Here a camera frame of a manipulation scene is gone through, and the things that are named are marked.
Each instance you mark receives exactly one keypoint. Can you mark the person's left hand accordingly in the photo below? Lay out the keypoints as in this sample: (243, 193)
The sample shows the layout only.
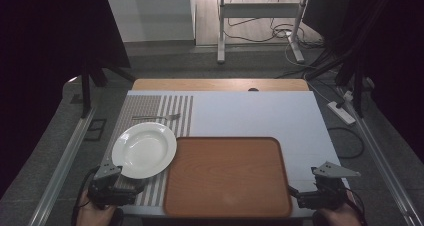
(95, 214)

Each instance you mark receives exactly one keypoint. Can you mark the black stand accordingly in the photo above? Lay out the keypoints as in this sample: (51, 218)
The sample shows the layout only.
(358, 86)
(86, 92)

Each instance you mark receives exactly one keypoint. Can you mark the metal floor rail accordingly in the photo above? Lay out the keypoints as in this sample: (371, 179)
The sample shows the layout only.
(63, 166)
(383, 159)

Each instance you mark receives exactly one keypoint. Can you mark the striped grey placemat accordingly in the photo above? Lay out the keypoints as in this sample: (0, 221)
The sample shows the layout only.
(146, 107)

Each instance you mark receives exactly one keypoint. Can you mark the brown wooden tray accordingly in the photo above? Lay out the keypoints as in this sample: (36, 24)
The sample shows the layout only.
(226, 176)

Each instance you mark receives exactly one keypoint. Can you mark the white desk frame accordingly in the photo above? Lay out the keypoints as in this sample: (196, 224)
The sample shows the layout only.
(260, 10)

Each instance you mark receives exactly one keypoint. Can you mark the person's right hand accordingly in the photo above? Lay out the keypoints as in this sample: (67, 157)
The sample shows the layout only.
(336, 216)

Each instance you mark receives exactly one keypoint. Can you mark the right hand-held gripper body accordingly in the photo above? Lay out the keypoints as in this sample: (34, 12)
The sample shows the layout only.
(328, 194)

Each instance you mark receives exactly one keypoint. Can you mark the dark curtain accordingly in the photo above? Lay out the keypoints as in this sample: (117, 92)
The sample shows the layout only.
(40, 52)
(406, 52)

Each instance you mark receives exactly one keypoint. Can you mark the white plate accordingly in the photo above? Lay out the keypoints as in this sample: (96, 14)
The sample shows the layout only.
(145, 149)

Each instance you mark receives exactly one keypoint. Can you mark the metal fork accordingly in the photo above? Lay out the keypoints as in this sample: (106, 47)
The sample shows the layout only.
(156, 117)

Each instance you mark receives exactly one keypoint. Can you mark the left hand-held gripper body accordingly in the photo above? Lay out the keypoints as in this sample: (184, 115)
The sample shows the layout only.
(108, 192)

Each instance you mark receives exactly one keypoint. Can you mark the wooden table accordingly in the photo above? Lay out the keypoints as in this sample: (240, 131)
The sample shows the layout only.
(206, 84)

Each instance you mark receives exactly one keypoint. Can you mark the white table board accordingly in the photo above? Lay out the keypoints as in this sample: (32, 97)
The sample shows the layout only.
(260, 116)

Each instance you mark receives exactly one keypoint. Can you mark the white power strip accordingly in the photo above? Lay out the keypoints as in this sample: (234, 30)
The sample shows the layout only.
(341, 113)

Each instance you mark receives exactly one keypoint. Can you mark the black floor frame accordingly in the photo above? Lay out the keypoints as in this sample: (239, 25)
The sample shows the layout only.
(96, 129)

